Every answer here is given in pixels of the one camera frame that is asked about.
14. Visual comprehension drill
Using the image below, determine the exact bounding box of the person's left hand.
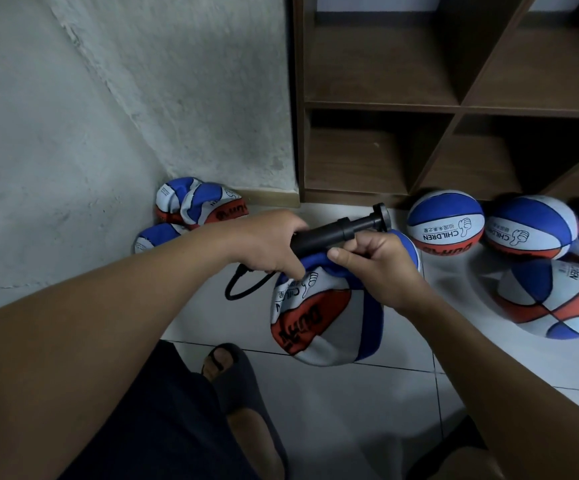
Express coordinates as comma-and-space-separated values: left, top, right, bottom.
220, 209, 311, 281

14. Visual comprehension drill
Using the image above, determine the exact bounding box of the person's right hand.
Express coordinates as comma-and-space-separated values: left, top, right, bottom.
326, 229, 439, 318

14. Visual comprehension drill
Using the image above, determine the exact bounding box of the black hand pump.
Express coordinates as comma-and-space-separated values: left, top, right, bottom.
224, 203, 391, 302

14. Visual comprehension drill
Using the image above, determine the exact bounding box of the brown wooden cubby shelf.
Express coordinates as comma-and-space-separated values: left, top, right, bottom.
288, 0, 579, 208

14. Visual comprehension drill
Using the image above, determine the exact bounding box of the person's left forearm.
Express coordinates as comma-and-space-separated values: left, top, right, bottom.
0, 245, 256, 480

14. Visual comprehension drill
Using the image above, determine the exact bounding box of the person's right forearm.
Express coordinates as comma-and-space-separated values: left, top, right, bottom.
404, 293, 579, 480

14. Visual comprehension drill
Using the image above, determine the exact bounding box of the person's left foot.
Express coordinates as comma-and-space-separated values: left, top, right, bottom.
204, 349, 286, 480

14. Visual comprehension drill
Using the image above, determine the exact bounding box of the black sandal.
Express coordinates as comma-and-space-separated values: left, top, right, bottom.
200, 341, 293, 480
407, 415, 491, 480

